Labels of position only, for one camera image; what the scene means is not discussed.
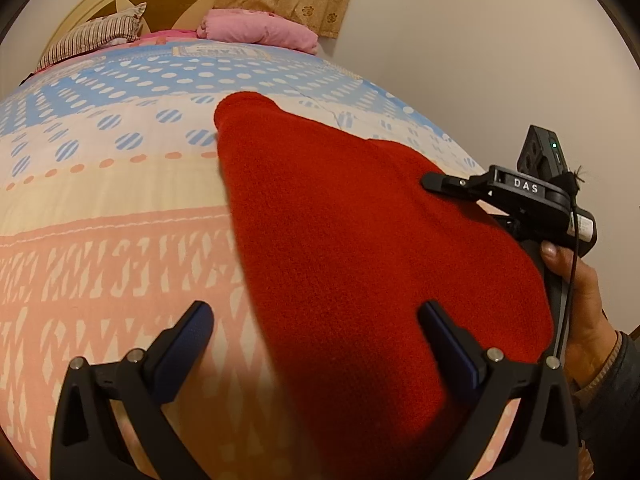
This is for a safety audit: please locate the person's right hand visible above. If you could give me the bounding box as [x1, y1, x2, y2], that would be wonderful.
[542, 240, 624, 387]

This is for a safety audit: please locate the pink pillow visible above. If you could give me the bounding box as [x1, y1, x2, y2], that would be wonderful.
[196, 8, 321, 56]

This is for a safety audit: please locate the person's right forearm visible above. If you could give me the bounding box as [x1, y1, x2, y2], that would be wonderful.
[572, 325, 640, 480]

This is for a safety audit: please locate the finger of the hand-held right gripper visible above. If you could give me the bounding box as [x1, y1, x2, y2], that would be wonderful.
[421, 172, 493, 197]

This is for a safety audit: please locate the striped pillow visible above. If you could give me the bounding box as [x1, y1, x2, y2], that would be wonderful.
[37, 2, 147, 71]

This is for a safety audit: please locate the pink patterned cloth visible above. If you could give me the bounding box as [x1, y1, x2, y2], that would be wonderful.
[135, 29, 201, 44]

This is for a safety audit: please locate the patterned dotted bed quilt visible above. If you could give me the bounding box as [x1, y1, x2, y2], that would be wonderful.
[0, 40, 551, 480]

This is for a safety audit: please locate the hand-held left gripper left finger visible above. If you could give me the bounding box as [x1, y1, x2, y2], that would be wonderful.
[49, 301, 216, 480]

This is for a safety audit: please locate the black cable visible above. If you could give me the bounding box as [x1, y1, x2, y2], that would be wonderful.
[552, 187, 587, 358]

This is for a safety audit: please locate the red knitted sweater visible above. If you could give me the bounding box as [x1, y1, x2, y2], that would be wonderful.
[214, 91, 553, 480]

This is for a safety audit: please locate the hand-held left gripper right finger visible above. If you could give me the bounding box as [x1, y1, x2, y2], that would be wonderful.
[416, 299, 582, 480]

